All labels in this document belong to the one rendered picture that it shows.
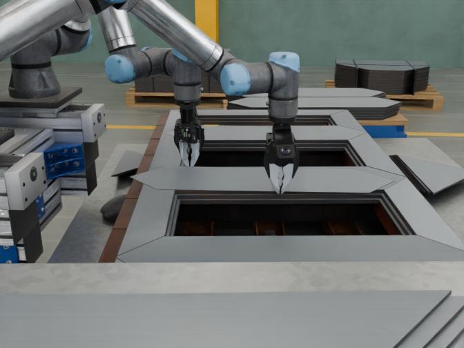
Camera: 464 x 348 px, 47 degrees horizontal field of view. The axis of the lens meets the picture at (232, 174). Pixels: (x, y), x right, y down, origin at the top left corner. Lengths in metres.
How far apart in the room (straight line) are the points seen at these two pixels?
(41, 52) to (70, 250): 0.60
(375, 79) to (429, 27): 2.91
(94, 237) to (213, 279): 0.97
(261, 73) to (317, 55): 7.24
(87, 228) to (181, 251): 0.57
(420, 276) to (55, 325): 0.43
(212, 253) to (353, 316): 0.59
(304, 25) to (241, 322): 7.99
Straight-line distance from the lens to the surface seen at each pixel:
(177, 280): 0.67
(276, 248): 1.15
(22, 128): 1.77
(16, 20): 1.14
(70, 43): 1.80
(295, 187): 1.47
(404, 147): 2.21
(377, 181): 1.55
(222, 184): 1.47
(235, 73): 1.27
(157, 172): 1.57
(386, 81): 6.00
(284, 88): 1.32
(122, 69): 1.43
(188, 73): 1.49
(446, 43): 8.86
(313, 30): 8.48
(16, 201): 1.27
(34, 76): 1.73
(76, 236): 1.62
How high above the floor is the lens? 1.41
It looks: 21 degrees down
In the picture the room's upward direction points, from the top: straight up
